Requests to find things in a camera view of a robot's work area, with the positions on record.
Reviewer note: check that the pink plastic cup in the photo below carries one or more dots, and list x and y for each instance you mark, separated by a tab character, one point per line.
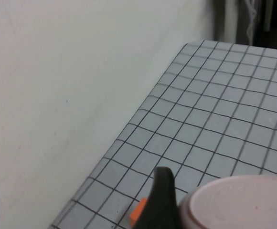
236	205

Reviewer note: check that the orange cube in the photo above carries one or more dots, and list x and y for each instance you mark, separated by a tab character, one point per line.
138	212

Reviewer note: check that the white vertical post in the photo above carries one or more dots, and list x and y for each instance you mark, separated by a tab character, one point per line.
231	21

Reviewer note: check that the white black-grid tablecloth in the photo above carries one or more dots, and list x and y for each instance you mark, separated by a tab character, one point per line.
224	114

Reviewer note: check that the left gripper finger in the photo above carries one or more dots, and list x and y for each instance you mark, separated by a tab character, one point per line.
161	205

